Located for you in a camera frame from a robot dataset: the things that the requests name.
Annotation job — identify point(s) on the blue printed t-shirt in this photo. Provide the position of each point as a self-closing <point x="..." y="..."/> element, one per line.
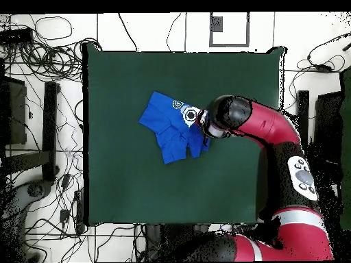
<point x="164" y="123"/>

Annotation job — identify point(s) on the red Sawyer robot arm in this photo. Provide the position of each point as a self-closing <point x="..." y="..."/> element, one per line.
<point x="268" y="126"/>

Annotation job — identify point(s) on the dark square floor tag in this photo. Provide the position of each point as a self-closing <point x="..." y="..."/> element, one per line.
<point x="216" y="24"/>

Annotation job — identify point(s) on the dark green table cloth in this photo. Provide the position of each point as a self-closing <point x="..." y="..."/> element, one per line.
<point x="137" y="191"/>

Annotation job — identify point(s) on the black box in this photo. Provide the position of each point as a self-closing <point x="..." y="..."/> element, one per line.
<point x="329" y="115"/>
<point x="13" y="109"/>

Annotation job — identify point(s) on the green cloth on side table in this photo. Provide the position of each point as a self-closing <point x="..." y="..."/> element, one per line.
<point x="346" y="123"/>

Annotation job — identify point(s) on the black power adapter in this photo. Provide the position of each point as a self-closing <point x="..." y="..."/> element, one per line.
<point x="64" y="215"/>
<point x="66" y="180"/>

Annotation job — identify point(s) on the black power strip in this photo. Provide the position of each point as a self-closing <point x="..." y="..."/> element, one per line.
<point x="79" y="211"/>
<point x="16" y="35"/>

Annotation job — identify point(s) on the gray office chair base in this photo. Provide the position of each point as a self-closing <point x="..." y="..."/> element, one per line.
<point x="35" y="189"/>

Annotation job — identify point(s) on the black stand frame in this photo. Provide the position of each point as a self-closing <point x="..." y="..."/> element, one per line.
<point x="303" y="109"/>
<point x="50" y="123"/>

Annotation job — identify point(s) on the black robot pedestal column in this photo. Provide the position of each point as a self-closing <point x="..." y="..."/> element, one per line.
<point x="153" y="241"/>

